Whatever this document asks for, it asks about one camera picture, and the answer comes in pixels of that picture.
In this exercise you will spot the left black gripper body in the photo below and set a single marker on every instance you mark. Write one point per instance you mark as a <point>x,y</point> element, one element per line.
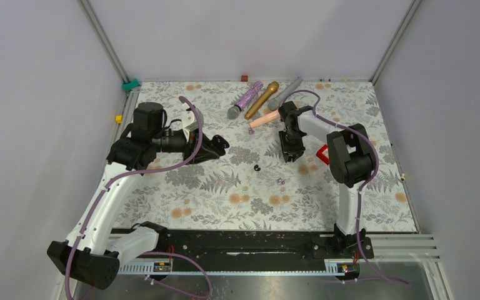
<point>190,145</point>

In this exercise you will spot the yellow small cube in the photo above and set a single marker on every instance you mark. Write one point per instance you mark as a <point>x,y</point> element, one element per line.
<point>118,119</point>

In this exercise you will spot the purple glitter microphone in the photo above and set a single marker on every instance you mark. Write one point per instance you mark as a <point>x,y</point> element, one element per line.
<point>240,105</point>

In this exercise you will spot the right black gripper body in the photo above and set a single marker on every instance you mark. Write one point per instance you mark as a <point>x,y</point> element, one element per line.
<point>292,142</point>

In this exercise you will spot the black earbud charging case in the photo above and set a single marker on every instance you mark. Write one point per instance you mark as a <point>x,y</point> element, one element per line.
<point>219,145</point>

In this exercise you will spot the teal corner clamp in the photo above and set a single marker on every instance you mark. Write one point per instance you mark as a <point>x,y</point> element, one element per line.
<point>129,86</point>

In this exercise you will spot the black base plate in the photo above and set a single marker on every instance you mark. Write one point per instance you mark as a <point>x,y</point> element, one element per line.
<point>233,251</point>

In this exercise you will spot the floral patterned table mat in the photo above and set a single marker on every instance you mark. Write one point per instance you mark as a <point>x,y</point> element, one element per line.
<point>228,193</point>

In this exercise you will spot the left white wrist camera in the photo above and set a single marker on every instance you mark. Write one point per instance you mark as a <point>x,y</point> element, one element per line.
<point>188,120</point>

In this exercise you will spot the grey microphone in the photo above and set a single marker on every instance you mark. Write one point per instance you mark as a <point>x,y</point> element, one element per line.
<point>277,101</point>

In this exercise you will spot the pink microphone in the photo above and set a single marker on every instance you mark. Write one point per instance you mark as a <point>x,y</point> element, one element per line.
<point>272,116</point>

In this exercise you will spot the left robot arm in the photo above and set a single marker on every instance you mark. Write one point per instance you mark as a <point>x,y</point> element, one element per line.
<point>86,254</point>

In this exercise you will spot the gold microphone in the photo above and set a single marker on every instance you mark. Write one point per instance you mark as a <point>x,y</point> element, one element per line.
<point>270,90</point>

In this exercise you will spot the red plastic box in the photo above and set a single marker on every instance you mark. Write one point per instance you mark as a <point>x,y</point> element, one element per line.
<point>322,154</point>

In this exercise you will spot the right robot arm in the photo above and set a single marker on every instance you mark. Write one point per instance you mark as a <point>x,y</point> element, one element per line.
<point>352,163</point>

